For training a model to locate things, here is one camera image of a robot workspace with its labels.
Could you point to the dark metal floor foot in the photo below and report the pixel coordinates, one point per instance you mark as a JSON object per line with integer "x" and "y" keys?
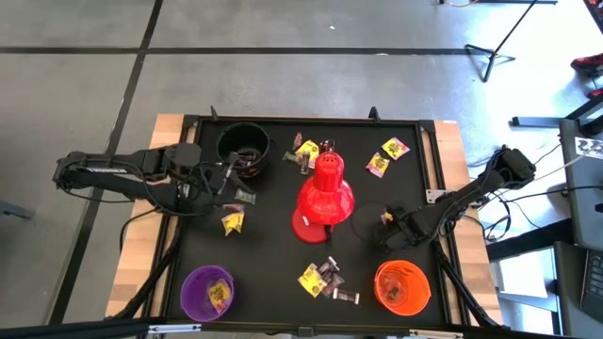
{"x": 16, "y": 210}

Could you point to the small metal mounting plate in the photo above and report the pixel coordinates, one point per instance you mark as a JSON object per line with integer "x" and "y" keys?
{"x": 435, "y": 196}

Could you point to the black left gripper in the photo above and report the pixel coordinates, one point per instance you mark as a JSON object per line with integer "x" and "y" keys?
{"x": 216, "y": 183}

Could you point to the purple plastic bucket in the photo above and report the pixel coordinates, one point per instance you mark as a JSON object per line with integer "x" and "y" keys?
{"x": 195, "y": 292}

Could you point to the black desk leg frame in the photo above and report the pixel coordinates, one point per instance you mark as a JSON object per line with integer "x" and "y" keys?
{"x": 542, "y": 121}

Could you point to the orange plastic bucket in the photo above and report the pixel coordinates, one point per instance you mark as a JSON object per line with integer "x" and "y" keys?
{"x": 414, "y": 301}

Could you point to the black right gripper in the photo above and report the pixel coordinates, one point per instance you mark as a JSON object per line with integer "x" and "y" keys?
{"x": 405, "y": 228}

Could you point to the silver frame bracket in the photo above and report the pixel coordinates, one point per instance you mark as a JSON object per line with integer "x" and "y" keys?
{"x": 174, "y": 328}
{"x": 435, "y": 334}

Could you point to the white printed marker sheet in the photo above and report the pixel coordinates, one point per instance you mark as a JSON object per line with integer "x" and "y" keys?
{"x": 589, "y": 147}

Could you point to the red candy clear wrapper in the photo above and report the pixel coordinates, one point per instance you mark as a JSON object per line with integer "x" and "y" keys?
{"x": 333, "y": 284}

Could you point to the clear green candy wrapper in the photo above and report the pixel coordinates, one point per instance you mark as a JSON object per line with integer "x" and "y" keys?
{"x": 245, "y": 197}

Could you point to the dark red candy wrapper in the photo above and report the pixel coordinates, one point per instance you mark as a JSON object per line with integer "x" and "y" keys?
{"x": 326, "y": 145}

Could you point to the black tripod stand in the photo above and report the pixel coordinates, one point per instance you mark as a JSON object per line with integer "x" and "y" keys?
{"x": 490, "y": 54}

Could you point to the brown chocolate candy bar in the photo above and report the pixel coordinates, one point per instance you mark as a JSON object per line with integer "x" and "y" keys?
{"x": 249, "y": 157}
{"x": 304, "y": 164}

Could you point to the red desk lamp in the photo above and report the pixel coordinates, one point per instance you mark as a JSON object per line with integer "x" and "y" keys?
{"x": 325, "y": 193}

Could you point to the person's foot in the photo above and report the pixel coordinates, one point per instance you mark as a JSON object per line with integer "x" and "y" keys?
{"x": 596, "y": 92}
{"x": 589, "y": 63}

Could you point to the grey desk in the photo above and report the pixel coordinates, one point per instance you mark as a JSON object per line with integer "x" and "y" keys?
{"x": 581, "y": 202}

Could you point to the dark laptop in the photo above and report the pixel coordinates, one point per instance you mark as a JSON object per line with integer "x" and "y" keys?
{"x": 594, "y": 282}

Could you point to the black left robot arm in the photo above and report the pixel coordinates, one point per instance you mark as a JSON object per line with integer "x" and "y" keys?
{"x": 118, "y": 165}

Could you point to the small green candy wrapper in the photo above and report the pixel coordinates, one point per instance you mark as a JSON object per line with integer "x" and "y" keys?
{"x": 289, "y": 156}

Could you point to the black jack-o-lantern bucket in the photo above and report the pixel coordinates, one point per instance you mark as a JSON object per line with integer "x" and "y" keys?
{"x": 226, "y": 136}

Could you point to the orange candy clear wrapper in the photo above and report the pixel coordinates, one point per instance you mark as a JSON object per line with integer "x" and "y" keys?
{"x": 393, "y": 293}

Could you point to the brown chocolate candy wrapper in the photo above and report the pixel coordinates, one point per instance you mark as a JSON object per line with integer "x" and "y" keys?
{"x": 332, "y": 262}

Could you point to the chocolate bar white-ended wrapper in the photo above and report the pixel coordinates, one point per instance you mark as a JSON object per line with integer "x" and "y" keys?
{"x": 325, "y": 272}
{"x": 346, "y": 296}

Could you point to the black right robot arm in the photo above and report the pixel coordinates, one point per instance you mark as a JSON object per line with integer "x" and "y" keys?
{"x": 471, "y": 193}

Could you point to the black aluminium table frame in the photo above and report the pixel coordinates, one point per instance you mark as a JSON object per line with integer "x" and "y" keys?
{"x": 306, "y": 120}

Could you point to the small brown candy wrapper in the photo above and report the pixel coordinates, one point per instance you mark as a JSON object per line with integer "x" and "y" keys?
{"x": 297, "y": 141}

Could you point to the pink red candy wrapper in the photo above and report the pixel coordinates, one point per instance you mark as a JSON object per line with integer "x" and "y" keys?
{"x": 233, "y": 207}

